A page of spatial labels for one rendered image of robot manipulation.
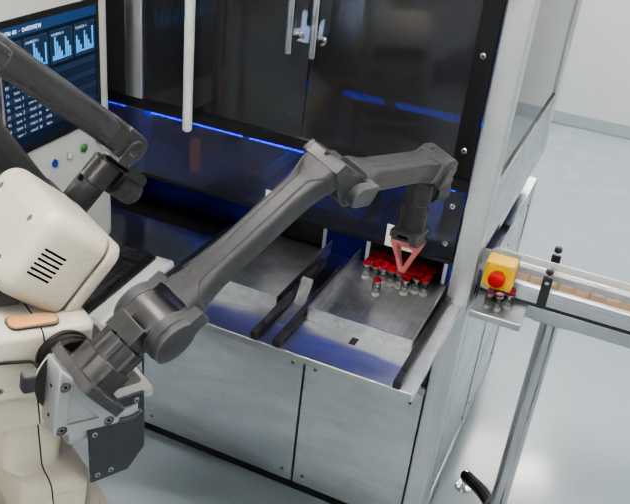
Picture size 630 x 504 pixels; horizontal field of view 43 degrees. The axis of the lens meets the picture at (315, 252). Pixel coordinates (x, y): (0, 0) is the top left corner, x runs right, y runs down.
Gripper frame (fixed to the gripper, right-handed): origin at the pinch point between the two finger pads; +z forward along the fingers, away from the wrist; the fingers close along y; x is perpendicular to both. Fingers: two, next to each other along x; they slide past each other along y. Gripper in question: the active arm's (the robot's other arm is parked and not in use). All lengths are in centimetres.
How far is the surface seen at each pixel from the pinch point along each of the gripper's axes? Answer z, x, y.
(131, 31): -35, 87, 19
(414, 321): 17.2, -2.3, 15.4
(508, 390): 83, -21, 139
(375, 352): 20.6, 1.6, -0.9
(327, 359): 22.1, 9.9, -9.0
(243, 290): 17.5, 37.4, 2.4
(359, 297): 16.5, 13.1, 18.2
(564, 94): -10, 15, 492
